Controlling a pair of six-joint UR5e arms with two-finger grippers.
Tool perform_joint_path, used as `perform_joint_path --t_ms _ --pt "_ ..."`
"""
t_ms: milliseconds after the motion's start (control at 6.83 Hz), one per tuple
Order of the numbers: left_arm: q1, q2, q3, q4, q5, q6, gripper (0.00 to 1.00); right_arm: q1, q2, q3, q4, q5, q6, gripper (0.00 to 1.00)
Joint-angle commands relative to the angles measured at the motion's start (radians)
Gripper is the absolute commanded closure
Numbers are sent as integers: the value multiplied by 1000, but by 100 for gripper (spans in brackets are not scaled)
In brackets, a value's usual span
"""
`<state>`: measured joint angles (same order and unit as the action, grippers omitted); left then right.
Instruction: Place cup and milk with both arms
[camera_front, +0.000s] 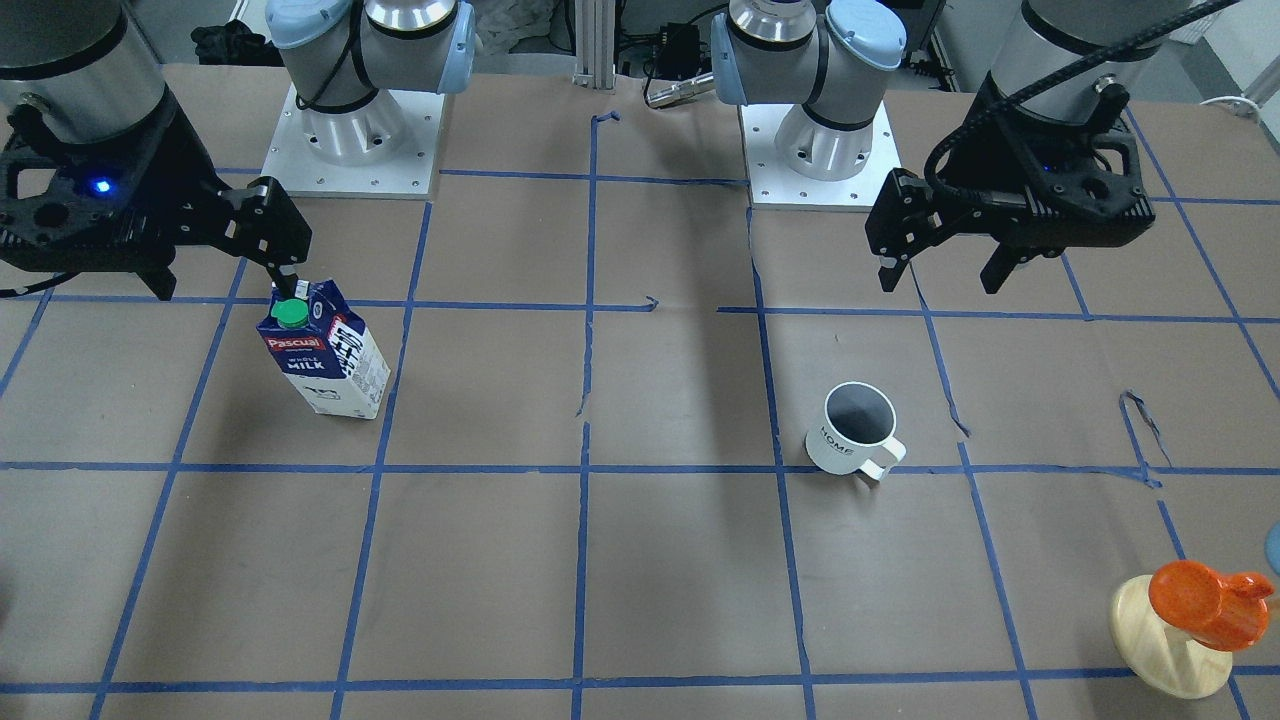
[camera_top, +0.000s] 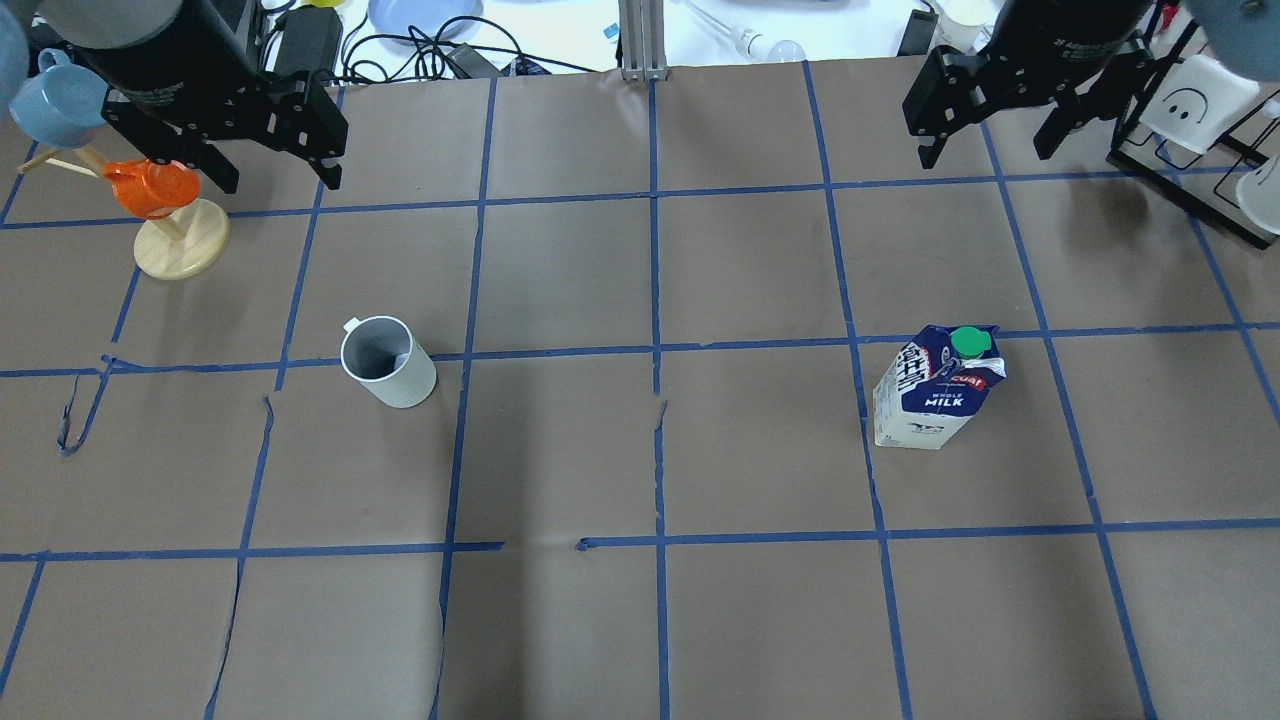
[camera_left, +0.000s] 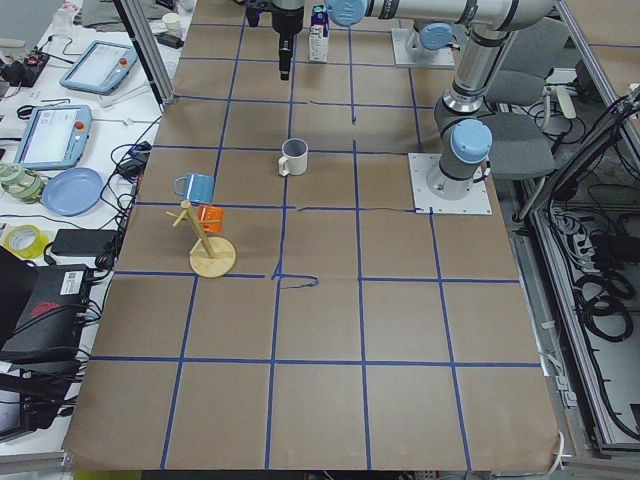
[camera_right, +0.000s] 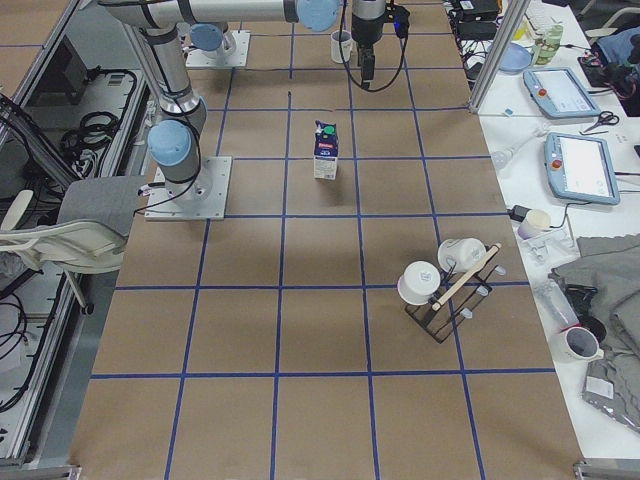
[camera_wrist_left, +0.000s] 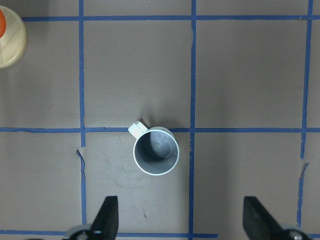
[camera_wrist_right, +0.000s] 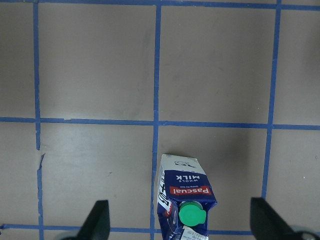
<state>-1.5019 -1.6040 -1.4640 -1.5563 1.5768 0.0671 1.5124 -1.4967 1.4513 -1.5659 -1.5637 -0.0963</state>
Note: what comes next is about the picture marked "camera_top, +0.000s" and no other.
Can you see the black wire mug rack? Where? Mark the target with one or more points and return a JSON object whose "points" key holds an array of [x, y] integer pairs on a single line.
{"points": [[1204, 184]]}

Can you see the orange cup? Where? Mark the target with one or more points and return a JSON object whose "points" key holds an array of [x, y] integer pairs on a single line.
{"points": [[149, 190]]}

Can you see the light blue mug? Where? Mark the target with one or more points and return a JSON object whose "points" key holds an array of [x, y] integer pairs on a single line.
{"points": [[61, 106]]}

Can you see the white grey mug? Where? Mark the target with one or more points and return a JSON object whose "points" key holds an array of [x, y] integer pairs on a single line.
{"points": [[383, 355]]}

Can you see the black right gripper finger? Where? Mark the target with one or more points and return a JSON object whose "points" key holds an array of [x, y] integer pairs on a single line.
{"points": [[930, 148], [1067, 116]]}

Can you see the wooden mug tree stand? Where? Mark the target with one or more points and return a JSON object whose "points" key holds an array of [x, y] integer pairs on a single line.
{"points": [[186, 243]]}

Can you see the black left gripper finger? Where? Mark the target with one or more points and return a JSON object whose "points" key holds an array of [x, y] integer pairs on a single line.
{"points": [[327, 168], [216, 166]]}

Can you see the blue plate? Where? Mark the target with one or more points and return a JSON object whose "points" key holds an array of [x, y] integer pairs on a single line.
{"points": [[396, 17]]}

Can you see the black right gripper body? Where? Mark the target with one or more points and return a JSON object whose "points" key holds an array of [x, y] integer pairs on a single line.
{"points": [[1060, 28]]}

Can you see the aluminium frame post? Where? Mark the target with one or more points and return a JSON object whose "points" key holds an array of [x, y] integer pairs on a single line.
{"points": [[642, 45]]}

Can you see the white smiley face mug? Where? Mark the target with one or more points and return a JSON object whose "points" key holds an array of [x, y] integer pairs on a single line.
{"points": [[1197, 101]]}

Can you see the blue white milk carton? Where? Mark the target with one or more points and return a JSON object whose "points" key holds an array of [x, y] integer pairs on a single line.
{"points": [[937, 382]]}

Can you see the black power adapter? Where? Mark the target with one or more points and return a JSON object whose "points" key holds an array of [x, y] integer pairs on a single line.
{"points": [[308, 39]]}

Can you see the white mug on rack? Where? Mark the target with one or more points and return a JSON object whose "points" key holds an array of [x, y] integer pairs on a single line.
{"points": [[1257, 196]]}

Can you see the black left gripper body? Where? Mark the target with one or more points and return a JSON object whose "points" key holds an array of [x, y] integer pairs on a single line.
{"points": [[152, 42]]}

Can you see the light bulb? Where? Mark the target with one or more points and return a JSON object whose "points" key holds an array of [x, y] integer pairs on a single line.
{"points": [[759, 46]]}

